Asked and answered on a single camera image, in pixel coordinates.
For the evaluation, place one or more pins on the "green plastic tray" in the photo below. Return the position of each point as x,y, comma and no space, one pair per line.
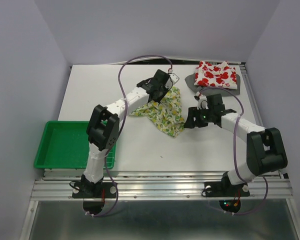
63,145

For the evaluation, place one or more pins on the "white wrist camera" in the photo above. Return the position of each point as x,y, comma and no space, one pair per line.
174,79
202,101

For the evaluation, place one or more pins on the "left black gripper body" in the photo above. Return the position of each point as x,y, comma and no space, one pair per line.
163,91

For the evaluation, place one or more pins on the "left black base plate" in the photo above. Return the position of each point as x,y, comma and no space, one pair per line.
110,191

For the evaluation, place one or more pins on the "red poppy print skirt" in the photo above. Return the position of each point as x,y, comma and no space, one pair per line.
216,75

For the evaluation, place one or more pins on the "right side aluminium rail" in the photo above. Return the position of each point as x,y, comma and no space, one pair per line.
245,79

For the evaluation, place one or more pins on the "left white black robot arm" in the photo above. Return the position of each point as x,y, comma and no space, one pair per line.
103,129

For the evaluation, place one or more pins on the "grey folded skirt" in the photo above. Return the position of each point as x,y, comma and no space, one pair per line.
190,82

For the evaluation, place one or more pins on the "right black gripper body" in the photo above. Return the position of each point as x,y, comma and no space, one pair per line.
203,115

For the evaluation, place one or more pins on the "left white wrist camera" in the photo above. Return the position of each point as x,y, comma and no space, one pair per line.
174,79

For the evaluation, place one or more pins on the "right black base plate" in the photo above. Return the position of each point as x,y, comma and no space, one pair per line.
217,189

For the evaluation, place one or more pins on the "aluminium front rail frame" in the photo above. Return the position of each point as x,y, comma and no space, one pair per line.
156,186

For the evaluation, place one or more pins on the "lemon print skirt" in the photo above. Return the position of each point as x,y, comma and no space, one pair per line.
165,115

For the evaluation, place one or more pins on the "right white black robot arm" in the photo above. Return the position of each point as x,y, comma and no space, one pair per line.
265,151

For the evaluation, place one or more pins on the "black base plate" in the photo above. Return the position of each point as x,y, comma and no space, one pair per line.
217,189
110,191

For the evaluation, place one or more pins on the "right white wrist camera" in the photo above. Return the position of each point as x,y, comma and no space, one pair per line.
202,101

